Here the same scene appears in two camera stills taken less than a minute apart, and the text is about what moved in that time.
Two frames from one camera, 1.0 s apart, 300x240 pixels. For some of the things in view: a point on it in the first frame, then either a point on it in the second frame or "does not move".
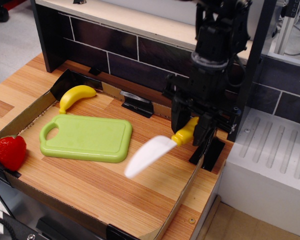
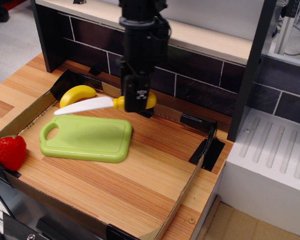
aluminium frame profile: (280, 49) does not move
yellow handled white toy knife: (157, 145) → (118, 102)
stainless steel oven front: (15, 215) does not move
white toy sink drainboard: (267, 173) does not move
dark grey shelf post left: (51, 36) does not move
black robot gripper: (204, 92) → (146, 40)
